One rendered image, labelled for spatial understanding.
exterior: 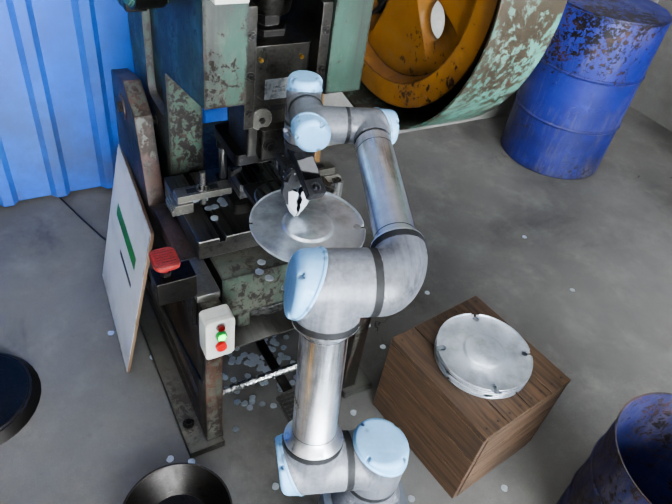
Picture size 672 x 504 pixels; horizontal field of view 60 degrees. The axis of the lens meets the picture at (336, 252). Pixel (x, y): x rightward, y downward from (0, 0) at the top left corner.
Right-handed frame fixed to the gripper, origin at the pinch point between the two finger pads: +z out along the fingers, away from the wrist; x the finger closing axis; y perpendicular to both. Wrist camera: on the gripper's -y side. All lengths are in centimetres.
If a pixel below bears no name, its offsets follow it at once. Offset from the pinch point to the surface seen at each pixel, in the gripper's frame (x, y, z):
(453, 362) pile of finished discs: -39, -32, 42
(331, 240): -4.9, -9.8, 2.4
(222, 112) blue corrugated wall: -30, 135, 50
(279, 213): 3.2, 3.2, 1.6
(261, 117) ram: 4.5, 13.6, -19.9
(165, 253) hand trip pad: 32.6, 1.1, 3.9
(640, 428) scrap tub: -81, -69, 49
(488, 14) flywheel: -33, -11, -51
